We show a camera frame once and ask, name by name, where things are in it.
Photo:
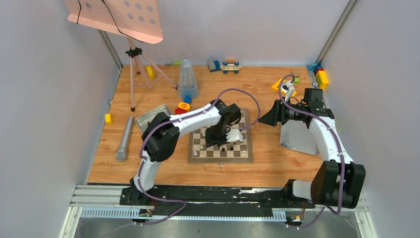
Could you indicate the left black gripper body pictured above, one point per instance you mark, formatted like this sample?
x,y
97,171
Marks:
x,y
214,141

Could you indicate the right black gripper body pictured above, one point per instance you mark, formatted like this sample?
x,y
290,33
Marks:
x,y
288,111

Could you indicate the wooden chess board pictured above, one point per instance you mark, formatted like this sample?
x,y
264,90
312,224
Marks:
x,y
235,147

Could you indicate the grey toy microphone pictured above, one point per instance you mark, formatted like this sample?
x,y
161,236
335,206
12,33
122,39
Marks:
x,y
122,152

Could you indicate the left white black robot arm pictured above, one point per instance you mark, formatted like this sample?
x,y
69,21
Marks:
x,y
162,134

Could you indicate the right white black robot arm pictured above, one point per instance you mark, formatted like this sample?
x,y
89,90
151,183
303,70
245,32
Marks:
x,y
339,181

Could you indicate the silver metal tin lid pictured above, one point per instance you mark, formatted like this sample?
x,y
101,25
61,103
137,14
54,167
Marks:
x,y
295,135

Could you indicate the yellow triangle shape toy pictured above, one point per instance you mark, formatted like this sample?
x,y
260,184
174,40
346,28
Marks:
x,y
276,85

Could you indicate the wooden brown block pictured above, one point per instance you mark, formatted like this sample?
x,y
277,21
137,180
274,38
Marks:
x,y
295,73

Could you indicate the red round block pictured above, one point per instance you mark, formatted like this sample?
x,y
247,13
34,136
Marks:
x,y
179,111

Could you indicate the blue small block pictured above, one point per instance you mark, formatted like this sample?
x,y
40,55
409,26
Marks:
x,y
187,99

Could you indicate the yellow round sign block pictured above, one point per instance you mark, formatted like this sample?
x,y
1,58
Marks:
x,y
185,106

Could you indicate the stacked coloured bricks corner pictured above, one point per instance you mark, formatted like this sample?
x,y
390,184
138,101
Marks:
x,y
319,74

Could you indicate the wooden toy car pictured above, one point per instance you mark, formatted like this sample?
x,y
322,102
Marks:
x,y
230,65

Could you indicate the blue grey brick block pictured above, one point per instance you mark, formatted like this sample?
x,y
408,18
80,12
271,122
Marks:
x,y
214,65

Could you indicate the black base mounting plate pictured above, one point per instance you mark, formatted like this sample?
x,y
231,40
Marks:
x,y
212,201

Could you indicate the yellow block near stand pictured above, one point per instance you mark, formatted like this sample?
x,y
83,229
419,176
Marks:
x,y
150,72

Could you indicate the small yellow cube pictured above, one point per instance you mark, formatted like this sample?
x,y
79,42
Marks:
x,y
108,119

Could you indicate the pink music stand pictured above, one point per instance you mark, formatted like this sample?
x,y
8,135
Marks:
x,y
137,20

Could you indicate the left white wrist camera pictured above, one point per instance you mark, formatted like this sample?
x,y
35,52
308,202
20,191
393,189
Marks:
x,y
234,135

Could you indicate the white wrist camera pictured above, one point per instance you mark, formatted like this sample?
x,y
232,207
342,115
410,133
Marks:
x,y
234,135
288,89

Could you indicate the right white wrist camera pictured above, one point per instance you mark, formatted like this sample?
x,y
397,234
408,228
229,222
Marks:
x,y
288,89

